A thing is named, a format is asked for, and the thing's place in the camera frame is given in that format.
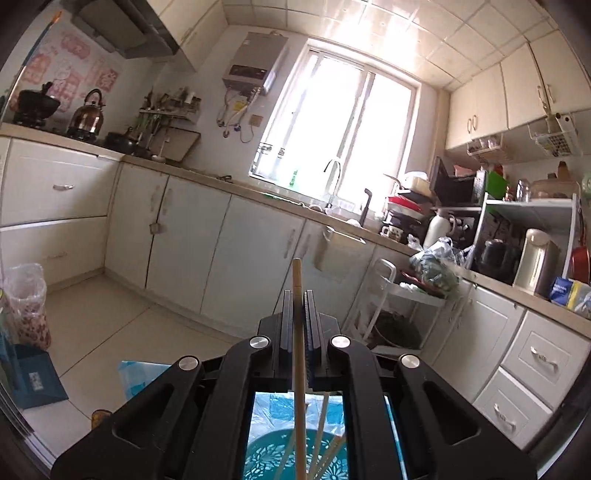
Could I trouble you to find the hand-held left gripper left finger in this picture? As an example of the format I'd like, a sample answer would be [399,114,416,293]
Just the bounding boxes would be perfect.
[51,290,295,480]

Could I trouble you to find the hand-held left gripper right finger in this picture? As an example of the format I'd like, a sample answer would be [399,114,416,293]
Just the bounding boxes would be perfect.
[302,290,539,480]

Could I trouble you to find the bundle of wooden chopsticks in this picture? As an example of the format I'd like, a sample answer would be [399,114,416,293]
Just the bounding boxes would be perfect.
[272,392,347,480]

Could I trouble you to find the blue perforated plastic basket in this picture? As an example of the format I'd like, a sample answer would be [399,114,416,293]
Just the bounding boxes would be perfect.
[244,427,347,480]

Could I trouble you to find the long wooden chopstick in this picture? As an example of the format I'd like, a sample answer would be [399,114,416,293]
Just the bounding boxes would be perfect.
[292,258,309,480]

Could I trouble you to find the blue checked plastic tablecloth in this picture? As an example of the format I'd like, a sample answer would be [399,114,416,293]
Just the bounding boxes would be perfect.
[117,360,409,480]

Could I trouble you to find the dark pot in cart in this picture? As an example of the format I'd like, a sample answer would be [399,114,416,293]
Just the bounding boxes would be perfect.
[374,310,423,349]

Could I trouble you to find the white rolling cart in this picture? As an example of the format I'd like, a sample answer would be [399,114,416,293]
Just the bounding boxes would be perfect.
[355,258,462,352]

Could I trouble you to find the white hanging door bin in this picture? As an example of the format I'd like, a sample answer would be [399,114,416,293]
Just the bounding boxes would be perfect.
[314,225,370,284]

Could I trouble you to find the plastic bag of vegetables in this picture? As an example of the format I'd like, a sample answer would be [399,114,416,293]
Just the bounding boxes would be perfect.
[410,237,467,298]

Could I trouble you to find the white panelled drawer cabinet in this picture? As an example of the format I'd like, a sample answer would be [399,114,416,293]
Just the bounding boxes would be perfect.
[434,277,591,450]

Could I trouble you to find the white base cabinet with doors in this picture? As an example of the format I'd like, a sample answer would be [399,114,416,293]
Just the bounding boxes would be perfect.
[105,161,416,337]

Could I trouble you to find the blue dustpan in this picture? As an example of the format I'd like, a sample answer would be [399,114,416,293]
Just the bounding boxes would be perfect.
[0,332,70,411]

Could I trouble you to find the white thermos jug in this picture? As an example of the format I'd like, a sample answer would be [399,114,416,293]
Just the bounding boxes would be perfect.
[422,215,455,250]

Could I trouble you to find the black pot under shelf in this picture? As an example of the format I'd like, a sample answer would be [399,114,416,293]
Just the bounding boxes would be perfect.
[475,239,513,278]

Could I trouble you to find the dish rack with bowls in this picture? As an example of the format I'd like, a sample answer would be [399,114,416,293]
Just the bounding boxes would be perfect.
[381,171,435,243]

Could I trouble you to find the floral trash bin with bag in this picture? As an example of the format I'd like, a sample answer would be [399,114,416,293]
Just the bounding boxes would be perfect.
[0,263,52,352]

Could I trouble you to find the cream electric water pot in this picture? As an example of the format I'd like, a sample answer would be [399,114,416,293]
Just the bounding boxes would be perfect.
[512,228,561,296]

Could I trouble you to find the blue yellow carton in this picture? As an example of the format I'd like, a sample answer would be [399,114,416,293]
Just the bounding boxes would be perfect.
[549,277,591,319]

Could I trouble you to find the curved metal faucet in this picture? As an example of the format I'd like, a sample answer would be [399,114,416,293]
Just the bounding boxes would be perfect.
[323,159,343,210]

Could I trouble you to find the black microwave oven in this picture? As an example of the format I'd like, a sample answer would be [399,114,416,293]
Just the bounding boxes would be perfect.
[429,156,485,208]

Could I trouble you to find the white plain drawer cabinet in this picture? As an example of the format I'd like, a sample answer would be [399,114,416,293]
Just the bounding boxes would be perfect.
[0,136,122,287]

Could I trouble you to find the red pan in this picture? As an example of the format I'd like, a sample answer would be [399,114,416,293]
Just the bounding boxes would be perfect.
[569,247,591,284]

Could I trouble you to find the white counter shelf rack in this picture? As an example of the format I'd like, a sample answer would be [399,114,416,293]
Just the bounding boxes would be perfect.
[471,193,583,278]

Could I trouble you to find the green cutting board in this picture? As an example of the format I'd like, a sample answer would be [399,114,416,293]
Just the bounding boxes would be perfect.
[485,170,508,200]

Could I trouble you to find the black wok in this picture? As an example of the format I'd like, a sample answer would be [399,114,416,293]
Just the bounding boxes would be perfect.
[105,131,139,155]

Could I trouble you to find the bright kitchen window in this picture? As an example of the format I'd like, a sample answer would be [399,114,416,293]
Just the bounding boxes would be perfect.
[249,39,423,217]

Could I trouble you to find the dark metal kettle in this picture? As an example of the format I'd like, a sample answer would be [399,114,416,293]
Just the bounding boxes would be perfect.
[68,89,106,137]

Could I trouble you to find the black cooking pot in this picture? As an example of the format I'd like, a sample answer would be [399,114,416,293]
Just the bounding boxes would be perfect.
[13,82,62,126]

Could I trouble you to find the grey range hood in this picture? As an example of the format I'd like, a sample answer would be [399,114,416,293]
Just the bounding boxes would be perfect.
[69,0,182,60]

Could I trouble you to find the grey sliding door frame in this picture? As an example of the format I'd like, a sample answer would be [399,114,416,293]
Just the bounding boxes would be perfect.
[0,360,54,476]

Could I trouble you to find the white wire hanging basket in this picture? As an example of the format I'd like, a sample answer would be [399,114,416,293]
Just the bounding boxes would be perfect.
[529,113,580,158]
[466,134,504,160]

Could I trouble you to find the water heater hoses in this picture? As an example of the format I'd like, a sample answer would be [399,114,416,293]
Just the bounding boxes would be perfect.
[217,88,259,144]

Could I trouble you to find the wall utensil rack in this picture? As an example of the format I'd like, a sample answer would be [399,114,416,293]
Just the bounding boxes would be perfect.
[139,88,204,162]

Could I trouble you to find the white corner wall cabinet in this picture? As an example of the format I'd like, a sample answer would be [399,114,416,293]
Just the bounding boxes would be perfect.
[445,30,591,151]

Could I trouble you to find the grey wall water heater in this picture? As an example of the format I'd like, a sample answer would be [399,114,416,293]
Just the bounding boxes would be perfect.
[222,31,289,97]

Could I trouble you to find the pink wall sticker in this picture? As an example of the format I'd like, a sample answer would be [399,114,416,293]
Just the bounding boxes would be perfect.
[18,21,121,109]

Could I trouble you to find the white upper wall cabinet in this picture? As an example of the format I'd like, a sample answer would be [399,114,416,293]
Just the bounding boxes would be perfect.
[148,0,232,72]

